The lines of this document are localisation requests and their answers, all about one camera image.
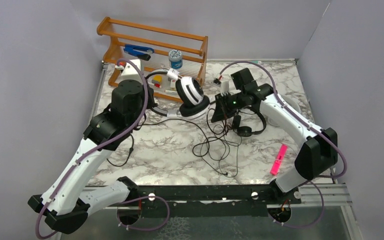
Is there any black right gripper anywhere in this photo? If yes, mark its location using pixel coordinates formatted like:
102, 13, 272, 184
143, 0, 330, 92
211, 91, 246, 123

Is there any white black gaming headset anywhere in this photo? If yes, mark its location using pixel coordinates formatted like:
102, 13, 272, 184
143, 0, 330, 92
145, 68, 211, 121

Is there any black red headset cable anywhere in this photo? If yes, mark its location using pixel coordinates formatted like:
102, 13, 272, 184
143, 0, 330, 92
142, 107, 233, 159

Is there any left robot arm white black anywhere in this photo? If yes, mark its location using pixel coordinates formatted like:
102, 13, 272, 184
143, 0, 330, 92
28, 79, 152, 240

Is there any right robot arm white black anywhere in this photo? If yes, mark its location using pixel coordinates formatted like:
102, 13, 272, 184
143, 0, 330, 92
211, 68, 338, 204

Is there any small black on-ear headphones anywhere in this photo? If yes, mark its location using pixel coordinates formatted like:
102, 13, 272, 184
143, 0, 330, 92
231, 106, 267, 138

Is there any small white red box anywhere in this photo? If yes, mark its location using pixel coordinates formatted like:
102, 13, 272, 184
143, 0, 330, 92
169, 79, 176, 89

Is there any yellow grey small object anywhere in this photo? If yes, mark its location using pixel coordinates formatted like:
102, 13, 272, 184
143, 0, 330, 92
151, 75, 163, 85

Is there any blue lidded jar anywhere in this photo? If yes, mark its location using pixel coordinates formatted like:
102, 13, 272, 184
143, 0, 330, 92
167, 49, 183, 70

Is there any blue black hand tool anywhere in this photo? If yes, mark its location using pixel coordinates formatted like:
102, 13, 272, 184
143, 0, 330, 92
123, 44, 155, 61

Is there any wooden orange shelf rack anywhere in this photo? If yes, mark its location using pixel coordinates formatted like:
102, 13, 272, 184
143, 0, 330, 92
96, 16, 209, 86

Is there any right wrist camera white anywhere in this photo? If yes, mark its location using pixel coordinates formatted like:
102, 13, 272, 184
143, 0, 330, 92
212, 75, 230, 96

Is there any thin black headphone cable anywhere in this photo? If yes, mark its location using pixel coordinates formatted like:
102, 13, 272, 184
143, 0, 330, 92
199, 124, 243, 178

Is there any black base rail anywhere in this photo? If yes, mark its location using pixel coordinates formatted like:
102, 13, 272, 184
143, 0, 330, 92
113, 184, 301, 223

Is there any black cable at left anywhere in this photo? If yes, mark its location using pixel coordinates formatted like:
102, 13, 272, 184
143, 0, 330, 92
105, 134, 135, 168

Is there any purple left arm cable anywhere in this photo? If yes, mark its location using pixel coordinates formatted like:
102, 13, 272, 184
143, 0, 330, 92
34, 58, 171, 240

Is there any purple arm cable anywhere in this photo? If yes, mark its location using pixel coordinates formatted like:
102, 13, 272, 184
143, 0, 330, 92
34, 58, 171, 240
218, 60, 349, 230

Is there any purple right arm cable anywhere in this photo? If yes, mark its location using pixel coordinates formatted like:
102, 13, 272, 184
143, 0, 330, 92
218, 60, 349, 230

